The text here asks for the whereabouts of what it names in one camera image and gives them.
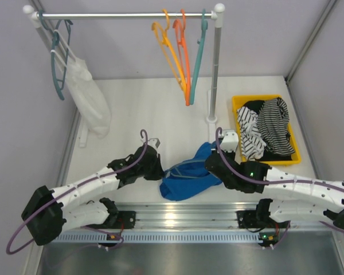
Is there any blue tank top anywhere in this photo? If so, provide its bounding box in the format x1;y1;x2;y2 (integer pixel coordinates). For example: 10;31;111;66
159;143;222;201

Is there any dark blue-grey hanger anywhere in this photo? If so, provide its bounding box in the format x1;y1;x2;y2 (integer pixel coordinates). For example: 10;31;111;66
166;142;212;180

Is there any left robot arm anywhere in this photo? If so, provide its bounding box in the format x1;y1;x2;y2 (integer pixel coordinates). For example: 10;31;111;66
21;139;164;246

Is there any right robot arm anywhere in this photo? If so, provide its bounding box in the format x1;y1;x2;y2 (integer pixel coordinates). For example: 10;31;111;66
205;151;344;232

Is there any white garment on hanger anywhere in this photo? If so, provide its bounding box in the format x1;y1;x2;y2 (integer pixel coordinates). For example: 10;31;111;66
65;47;111;139

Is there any yellow hanger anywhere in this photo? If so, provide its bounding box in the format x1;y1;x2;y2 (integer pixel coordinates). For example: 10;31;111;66
151;9;186;92

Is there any teal hanger right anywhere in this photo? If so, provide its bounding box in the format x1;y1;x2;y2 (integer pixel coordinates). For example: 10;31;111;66
189;9;208;105

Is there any orange hanger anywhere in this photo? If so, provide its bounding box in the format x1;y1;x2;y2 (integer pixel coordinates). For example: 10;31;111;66
173;9;191;106

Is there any teal hanger with garment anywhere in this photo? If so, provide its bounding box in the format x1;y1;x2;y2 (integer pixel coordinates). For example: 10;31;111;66
38;10;73;101

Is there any black garment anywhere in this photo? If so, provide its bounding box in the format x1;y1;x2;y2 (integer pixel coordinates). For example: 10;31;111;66
244;100;265;114

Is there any corner metal profile left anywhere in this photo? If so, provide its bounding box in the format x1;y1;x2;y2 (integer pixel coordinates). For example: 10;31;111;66
22;0;87;275

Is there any corner metal profile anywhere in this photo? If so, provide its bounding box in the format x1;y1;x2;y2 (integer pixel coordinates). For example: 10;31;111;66
22;0;87;275
284;0;339;85

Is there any silver clothes rack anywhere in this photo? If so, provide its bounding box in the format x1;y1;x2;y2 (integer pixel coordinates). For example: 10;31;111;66
22;3;225;142

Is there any corner metal profile right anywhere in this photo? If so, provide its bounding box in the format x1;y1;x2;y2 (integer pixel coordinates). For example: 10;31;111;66
284;0;339;85

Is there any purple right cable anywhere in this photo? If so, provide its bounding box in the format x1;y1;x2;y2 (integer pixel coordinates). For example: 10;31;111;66
215;127;344;235

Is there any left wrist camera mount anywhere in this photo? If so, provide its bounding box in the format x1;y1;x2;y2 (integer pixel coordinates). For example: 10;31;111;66
144;138;161;151

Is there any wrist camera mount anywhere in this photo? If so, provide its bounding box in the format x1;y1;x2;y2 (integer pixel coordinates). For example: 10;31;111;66
218;129;239;153
144;138;161;151

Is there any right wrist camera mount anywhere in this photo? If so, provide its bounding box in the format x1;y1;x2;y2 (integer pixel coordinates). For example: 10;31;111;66
218;129;239;153

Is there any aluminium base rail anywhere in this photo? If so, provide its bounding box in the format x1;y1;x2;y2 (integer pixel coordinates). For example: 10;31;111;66
42;201;344;244

